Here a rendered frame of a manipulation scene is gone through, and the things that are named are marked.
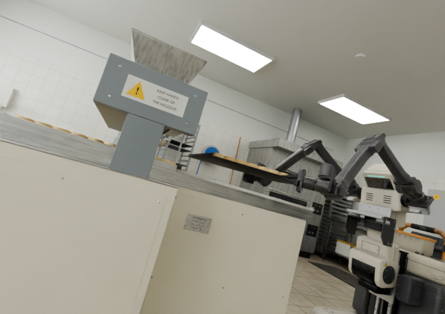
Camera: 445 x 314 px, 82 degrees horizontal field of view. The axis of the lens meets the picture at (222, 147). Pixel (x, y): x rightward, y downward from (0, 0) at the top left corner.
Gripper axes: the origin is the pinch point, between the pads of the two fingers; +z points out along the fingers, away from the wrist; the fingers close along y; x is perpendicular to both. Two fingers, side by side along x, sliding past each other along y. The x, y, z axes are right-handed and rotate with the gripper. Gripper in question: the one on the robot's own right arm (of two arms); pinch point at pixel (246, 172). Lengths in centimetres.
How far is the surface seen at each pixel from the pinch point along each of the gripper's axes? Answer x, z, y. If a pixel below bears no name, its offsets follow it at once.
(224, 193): 7.1, 41.1, -13.7
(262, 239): 24.4, 25.8, -29.1
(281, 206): 28.0, 20.6, -12.8
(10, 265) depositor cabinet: -23, 99, -46
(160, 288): -3, 53, -55
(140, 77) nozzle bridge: -12, 88, 15
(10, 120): -46, 100, -9
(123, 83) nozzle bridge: -15, 91, 11
